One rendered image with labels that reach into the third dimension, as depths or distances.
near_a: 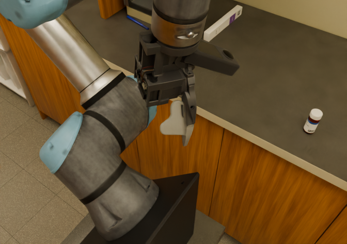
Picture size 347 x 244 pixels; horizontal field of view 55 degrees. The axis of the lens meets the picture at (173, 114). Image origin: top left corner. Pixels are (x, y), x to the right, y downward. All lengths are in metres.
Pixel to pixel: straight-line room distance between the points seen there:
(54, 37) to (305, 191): 0.92
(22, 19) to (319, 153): 0.93
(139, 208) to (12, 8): 0.42
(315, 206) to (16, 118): 2.03
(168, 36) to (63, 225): 1.67
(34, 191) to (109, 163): 1.55
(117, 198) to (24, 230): 1.46
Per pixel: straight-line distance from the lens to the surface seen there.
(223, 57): 0.55
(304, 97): 1.26
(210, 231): 0.91
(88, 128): 0.66
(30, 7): 0.37
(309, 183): 1.20
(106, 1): 1.57
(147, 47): 0.47
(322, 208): 1.28
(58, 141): 0.64
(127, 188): 0.67
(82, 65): 0.71
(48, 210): 2.10
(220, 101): 1.17
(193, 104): 0.54
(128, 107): 0.70
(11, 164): 2.36
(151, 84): 0.50
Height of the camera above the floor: 1.77
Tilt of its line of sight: 48 degrees down
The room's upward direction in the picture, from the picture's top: straight up
